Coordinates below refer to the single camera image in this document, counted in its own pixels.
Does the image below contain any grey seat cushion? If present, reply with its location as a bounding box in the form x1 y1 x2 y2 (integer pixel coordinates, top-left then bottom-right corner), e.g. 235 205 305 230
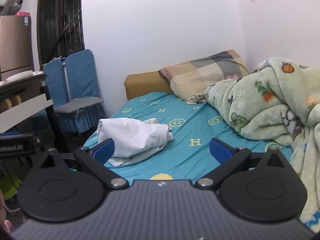
54 97 104 118

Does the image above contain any dark window with grille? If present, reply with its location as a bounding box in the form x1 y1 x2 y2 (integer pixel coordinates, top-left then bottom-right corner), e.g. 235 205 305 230
35 0 86 65

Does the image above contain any teal printed bed sheet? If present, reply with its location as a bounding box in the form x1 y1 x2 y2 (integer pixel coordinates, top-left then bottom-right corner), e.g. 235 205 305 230
82 91 293 181

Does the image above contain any white plate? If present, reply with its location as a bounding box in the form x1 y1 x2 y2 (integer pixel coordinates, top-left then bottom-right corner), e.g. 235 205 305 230
5 70 33 83

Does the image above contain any white t-shirt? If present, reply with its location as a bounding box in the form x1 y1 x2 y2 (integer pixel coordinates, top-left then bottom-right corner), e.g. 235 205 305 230
96 117 174 167

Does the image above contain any dark dining table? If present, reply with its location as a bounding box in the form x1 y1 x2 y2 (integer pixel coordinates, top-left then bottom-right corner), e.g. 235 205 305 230
0 72 65 155

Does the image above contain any plaid pillow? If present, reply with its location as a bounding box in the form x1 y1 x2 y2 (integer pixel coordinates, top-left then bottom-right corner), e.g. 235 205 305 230
158 49 250 103

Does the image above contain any brown refrigerator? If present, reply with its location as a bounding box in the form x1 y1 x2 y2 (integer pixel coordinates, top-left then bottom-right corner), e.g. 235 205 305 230
0 15 34 81

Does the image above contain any blue covered chair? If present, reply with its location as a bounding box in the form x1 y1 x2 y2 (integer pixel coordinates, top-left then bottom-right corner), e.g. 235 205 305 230
56 49 107 133
43 59 70 112

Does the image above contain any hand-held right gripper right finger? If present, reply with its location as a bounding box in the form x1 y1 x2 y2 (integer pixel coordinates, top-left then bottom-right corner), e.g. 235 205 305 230
195 138 293 190

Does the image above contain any lime green stool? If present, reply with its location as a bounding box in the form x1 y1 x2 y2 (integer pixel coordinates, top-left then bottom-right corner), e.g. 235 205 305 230
0 173 21 201

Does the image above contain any green printed fleece blanket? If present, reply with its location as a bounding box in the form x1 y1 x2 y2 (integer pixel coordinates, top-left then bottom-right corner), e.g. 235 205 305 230
204 57 320 235

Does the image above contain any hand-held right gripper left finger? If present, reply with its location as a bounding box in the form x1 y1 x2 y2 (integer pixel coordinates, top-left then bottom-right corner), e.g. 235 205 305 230
32 138 130 190

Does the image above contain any person's left hand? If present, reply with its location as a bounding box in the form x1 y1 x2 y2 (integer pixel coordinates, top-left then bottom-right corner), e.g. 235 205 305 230
0 190 15 233

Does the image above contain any mustard bed headboard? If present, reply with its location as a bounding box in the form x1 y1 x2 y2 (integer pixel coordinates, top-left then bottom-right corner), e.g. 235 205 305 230
124 71 173 101

